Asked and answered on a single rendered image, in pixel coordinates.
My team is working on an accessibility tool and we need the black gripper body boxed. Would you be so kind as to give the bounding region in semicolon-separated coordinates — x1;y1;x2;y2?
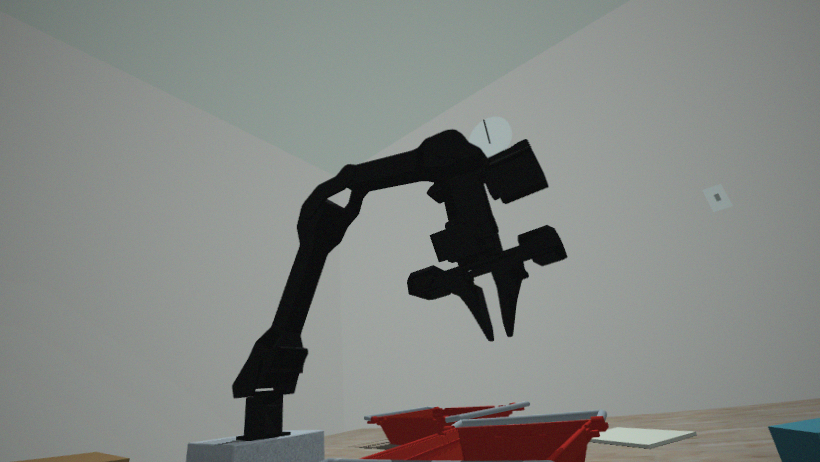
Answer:
407;205;568;300

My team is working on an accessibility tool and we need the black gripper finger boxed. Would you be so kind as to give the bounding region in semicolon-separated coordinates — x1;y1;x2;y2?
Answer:
491;263;529;337
443;279;494;342

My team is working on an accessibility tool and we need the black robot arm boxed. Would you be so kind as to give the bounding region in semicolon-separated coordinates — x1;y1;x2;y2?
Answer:
232;130;548;441

